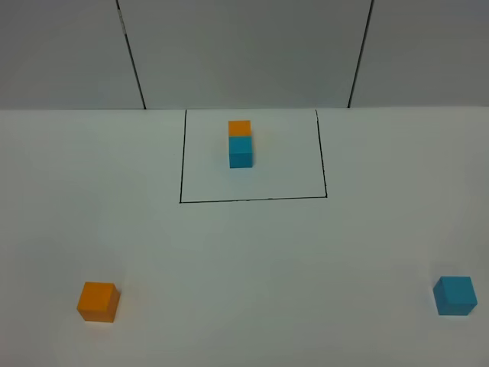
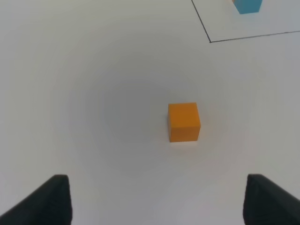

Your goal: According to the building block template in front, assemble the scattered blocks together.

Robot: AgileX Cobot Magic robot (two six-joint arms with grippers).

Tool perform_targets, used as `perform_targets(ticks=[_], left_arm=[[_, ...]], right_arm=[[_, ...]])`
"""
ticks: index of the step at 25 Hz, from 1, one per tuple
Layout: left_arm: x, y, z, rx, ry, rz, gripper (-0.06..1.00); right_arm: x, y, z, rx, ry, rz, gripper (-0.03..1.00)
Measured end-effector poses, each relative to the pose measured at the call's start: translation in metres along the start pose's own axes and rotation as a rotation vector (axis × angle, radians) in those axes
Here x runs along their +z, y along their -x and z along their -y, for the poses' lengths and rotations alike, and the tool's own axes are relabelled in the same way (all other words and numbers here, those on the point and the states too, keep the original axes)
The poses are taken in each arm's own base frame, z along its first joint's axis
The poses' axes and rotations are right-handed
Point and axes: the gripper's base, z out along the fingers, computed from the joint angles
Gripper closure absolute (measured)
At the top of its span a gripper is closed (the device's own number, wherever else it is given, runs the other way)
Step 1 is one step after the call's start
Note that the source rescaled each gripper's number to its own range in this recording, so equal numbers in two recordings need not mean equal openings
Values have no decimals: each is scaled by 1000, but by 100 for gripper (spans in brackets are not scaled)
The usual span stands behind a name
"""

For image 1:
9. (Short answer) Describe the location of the blue template block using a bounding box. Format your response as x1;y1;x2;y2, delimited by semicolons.
228;135;254;168

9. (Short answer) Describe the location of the orange template block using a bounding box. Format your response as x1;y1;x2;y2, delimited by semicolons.
228;120;252;137

